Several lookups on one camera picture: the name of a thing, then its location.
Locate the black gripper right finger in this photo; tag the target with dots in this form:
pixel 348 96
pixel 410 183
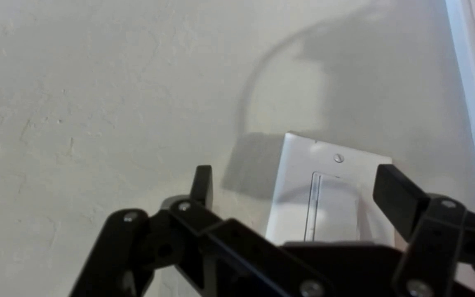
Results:
pixel 435 236

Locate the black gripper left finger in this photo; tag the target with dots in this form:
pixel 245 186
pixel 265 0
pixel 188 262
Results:
pixel 122 252

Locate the white light switch plate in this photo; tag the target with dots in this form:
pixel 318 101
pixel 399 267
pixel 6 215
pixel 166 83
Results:
pixel 329 191

